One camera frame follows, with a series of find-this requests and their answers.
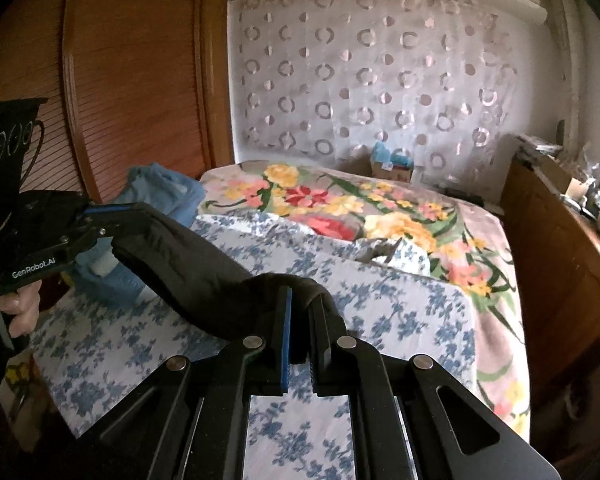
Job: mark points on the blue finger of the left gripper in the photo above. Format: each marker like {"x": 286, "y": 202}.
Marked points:
{"x": 116, "y": 216}
{"x": 77, "y": 246}

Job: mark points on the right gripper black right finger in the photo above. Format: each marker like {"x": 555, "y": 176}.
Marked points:
{"x": 411, "y": 419}

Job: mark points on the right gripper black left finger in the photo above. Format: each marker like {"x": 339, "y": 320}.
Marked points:
{"x": 189, "y": 419}

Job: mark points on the black pants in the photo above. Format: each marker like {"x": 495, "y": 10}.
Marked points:
{"x": 213, "y": 292}

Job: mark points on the person's left hand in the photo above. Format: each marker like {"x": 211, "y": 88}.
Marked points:
{"x": 22, "y": 305}

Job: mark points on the folded blue jeans stack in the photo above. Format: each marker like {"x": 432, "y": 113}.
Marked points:
{"x": 97, "y": 273}

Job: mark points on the blue floral bedspread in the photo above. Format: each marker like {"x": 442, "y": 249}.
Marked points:
{"x": 289, "y": 340}

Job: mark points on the wooden wardrobe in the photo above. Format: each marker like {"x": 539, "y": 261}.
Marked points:
{"x": 123, "y": 83}

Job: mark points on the colourful flower blanket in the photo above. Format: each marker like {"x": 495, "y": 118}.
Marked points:
{"x": 447, "y": 239}

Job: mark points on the long wooden cabinet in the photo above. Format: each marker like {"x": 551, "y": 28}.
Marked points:
{"x": 557, "y": 266}

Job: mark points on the circle patterned curtain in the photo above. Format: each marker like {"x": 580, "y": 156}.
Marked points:
{"x": 446, "y": 83}

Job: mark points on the cardboard box with blue cloth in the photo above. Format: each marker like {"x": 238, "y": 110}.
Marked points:
{"x": 390, "y": 165}

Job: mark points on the cardboard box on cabinet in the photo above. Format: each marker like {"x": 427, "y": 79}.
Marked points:
{"x": 567, "y": 180}

